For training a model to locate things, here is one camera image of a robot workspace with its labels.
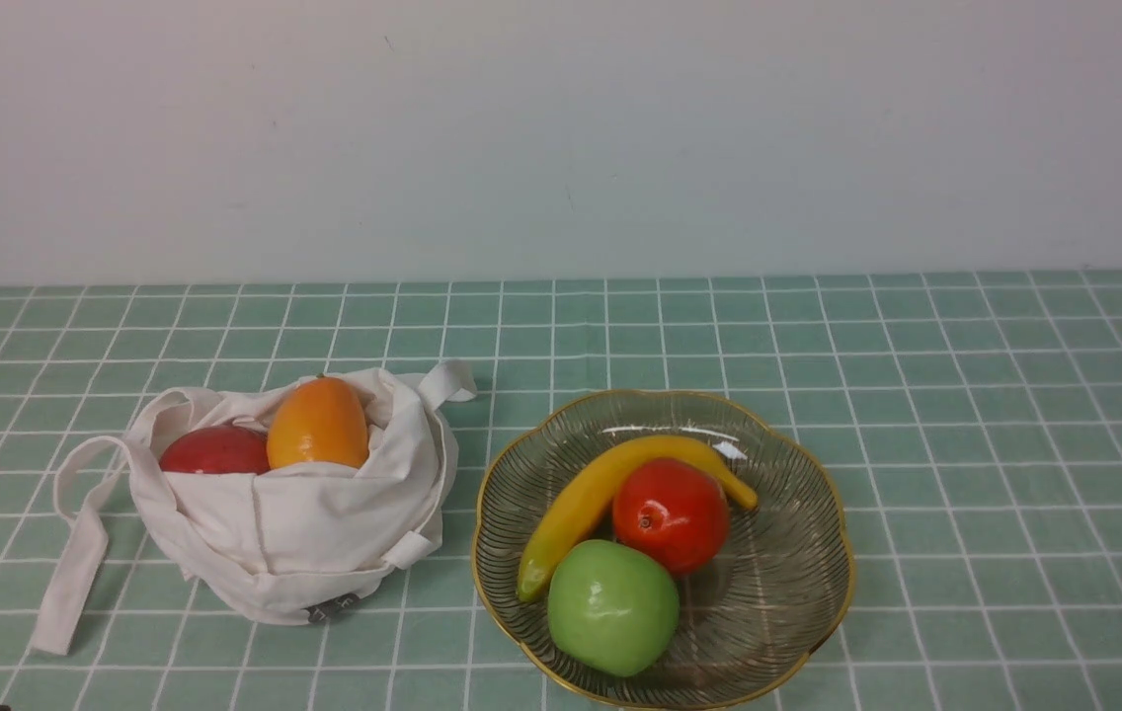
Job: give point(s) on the yellow banana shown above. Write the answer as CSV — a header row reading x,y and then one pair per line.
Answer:
x,y
584,502

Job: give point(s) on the glass bowl with gold rim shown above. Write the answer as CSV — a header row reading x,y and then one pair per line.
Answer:
x,y
780,587

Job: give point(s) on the green apple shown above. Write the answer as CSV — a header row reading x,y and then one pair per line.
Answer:
x,y
612,608

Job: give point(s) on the orange yellow mango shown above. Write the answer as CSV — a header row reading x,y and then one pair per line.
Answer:
x,y
322,420

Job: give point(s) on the red apple in bag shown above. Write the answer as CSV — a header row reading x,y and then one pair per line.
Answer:
x,y
221,449

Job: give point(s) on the white cloth bag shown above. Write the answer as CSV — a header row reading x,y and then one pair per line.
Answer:
x,y
288,547

